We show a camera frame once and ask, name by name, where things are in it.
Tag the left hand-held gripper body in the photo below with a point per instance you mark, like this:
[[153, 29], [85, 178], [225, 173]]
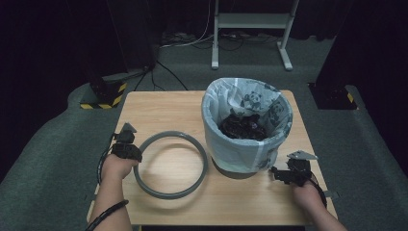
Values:
[[123, 139]]

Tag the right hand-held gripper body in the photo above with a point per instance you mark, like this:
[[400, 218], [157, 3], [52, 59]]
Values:
[[300, 170]]

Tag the white panda print plastic bag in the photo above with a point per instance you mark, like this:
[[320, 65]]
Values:
[[234, 154]]

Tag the person's left hand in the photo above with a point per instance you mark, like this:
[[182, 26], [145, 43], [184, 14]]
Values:
[[117, 170]]

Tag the person's right hand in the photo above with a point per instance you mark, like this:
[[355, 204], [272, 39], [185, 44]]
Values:
[[308, 197]]

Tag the hazard-striped stand base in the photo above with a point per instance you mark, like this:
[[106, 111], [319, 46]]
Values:
[[333, 96], [106, 106]]

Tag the gray tape piece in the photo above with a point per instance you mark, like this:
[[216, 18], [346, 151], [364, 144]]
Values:
[[331, 194]]

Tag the dark crumpled scraps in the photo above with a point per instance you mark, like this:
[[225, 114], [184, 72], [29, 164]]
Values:
[[242, 127]]

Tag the dark upright panel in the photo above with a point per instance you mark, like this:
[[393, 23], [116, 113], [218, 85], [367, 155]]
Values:
[[131, 32]]

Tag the dark curtain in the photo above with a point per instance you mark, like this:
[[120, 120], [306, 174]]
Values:
[[38, 64], [369, 48]]

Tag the white metal stand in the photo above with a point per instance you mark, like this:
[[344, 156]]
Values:
[[253, 20]]

